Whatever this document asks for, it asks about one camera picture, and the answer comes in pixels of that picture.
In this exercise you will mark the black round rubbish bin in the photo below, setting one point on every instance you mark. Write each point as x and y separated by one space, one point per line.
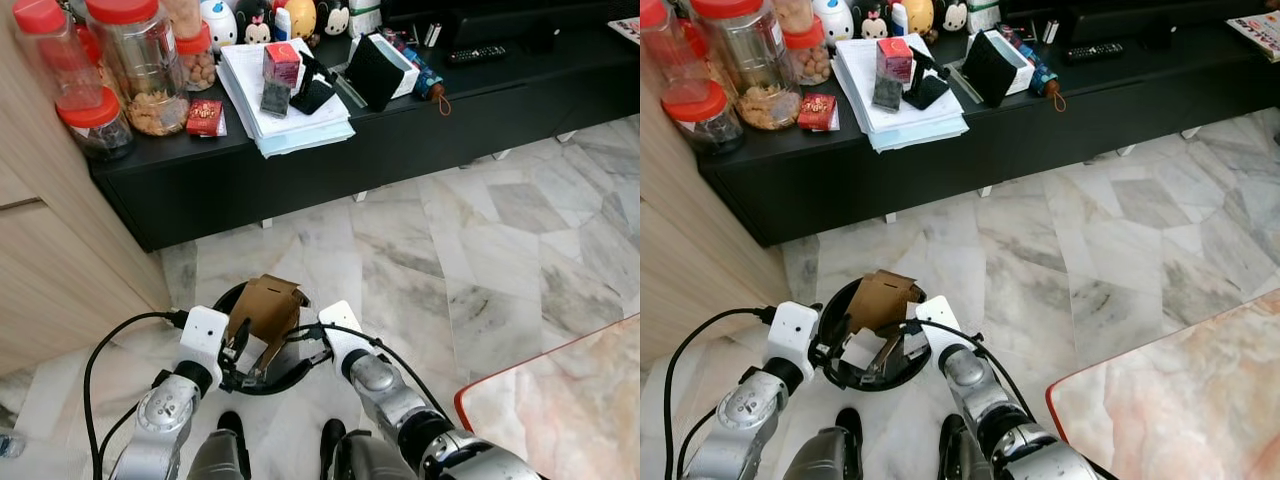
221 300
830 300

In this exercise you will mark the robot right leg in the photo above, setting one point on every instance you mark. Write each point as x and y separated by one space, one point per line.
370 464
965 466

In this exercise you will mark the robot left leg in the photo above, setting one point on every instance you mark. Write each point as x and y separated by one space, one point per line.
815 462
215 462

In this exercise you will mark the white round doll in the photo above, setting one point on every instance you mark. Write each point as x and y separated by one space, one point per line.
218 22
832 20

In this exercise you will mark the small nut jar red lid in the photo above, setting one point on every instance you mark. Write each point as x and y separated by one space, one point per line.
808 58
198 62

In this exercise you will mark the folded blue patterned umbrella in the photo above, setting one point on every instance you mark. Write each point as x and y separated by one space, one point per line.
1044 74
428 78

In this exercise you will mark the small red printed box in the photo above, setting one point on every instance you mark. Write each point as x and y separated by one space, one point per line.
205 118
818 112

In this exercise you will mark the short clear jar red lid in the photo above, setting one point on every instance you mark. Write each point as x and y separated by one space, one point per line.
95 125
705 118

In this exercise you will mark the light wood cabinet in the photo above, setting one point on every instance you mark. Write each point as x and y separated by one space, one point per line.
690 280
50 260

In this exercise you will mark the clear box with red top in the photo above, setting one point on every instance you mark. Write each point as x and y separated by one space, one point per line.
895 60
282 65

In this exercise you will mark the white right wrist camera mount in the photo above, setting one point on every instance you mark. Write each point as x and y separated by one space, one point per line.
338 325
935 318

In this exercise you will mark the black and white plush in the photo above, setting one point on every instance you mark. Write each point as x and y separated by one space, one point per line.
953 15
334 17

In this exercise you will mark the robot leg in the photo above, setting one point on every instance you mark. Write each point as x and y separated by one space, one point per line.
965 466
370 464
815 462
215 462

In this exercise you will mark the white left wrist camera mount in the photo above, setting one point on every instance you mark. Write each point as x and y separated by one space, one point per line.
205 330
793 330

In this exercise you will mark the large clear jar with nuts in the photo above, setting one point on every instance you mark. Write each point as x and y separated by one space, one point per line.
755 70
145 75

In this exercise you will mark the black remote control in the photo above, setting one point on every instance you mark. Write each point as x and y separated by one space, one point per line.
1094 52
478 55

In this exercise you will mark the black phone stand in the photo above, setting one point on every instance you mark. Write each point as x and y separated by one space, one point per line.
314 92
926 88

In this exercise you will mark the black box white trim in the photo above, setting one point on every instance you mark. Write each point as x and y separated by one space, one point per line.
378 72
992 68

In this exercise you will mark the tall clear jar red lid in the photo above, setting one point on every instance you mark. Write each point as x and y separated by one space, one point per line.
55 60
665 55

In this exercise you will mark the stack of white papers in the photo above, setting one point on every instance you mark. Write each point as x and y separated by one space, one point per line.
300 128
915 125

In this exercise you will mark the black low television bench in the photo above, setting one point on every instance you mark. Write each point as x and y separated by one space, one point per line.
400 135
1050 130

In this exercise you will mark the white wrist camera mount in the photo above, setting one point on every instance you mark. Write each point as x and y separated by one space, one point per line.
205 330
338 325
793 330
935 318

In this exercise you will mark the white translucent plastic package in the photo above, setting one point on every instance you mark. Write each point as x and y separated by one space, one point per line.
255 352
862 350

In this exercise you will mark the black mouse plush red bow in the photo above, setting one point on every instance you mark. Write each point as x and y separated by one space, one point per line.
873 24
255 28

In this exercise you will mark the clear plastic bottle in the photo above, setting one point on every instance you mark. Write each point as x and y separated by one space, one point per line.
10 444

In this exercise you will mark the brown cardboard box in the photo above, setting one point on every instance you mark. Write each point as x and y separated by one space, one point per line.
265 305
880 298

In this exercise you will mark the yellow bear plush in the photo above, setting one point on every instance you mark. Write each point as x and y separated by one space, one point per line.
302 18
918 15

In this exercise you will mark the white and green box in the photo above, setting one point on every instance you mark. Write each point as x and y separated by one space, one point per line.
365 18
984 15

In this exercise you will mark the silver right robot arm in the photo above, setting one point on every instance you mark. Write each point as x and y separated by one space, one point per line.
975 385
385 392

